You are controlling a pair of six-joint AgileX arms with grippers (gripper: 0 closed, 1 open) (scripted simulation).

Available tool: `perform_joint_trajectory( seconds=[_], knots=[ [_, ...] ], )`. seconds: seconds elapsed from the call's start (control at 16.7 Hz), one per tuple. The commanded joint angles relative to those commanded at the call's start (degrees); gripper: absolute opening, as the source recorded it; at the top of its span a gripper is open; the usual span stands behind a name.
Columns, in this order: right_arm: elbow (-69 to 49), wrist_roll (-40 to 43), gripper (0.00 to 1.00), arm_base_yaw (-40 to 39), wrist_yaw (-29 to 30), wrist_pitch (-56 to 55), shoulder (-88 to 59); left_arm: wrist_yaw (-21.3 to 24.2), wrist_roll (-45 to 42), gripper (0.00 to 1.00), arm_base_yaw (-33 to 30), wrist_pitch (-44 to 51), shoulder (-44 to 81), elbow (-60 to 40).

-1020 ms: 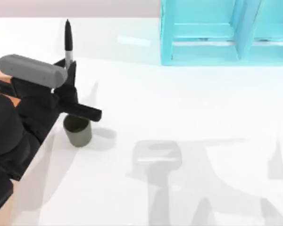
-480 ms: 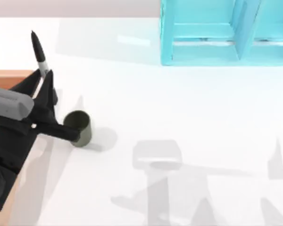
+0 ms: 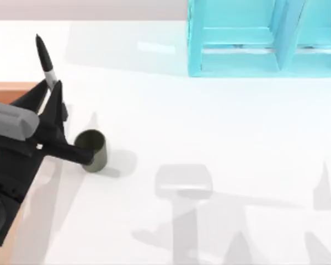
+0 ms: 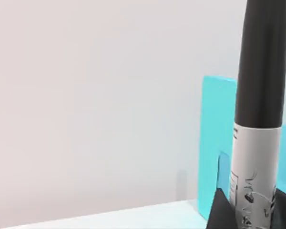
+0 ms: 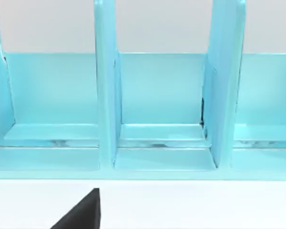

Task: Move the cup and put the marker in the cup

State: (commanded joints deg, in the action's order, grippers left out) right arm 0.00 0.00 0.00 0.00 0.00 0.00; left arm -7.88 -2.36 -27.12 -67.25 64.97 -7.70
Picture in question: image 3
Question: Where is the dark green cup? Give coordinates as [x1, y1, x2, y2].
[74, 129, 109, 174]

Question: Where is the black and white marker pen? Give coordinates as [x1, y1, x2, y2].
[35, 33, 57, 115]

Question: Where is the pale grey rounded box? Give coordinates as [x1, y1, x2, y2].
[0, 100, 40, 141]

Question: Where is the light blue rack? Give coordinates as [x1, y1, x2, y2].
[186, 0, 331, 79]

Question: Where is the salmon-coloured shallow box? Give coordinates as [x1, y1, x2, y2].
[0, 82, 49, 265]

